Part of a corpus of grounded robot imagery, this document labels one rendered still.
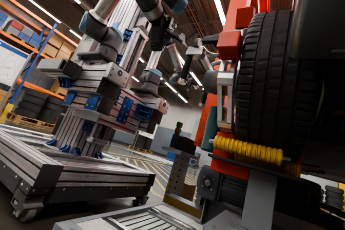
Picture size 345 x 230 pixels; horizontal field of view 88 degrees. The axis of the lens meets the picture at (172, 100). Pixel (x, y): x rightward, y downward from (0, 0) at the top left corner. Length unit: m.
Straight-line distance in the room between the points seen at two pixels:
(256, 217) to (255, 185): 0.11
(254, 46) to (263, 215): 0.61
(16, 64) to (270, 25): 6.45
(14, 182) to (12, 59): 5.75
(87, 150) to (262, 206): 1.09
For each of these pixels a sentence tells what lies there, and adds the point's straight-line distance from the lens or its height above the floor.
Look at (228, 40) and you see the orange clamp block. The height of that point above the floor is 0.84.
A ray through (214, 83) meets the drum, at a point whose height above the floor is 0.81.
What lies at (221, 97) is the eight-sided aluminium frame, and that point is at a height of 0.68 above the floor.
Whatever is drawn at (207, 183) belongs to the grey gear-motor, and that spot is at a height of 0.31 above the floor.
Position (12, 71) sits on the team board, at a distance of 6.67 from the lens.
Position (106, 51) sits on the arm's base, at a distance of 1.20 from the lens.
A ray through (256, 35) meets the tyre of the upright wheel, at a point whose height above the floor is 0.88.
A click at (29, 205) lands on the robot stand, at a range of 0.99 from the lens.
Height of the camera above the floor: 0.41
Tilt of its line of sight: 16 degrees up
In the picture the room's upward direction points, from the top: 17 degrees clockwise
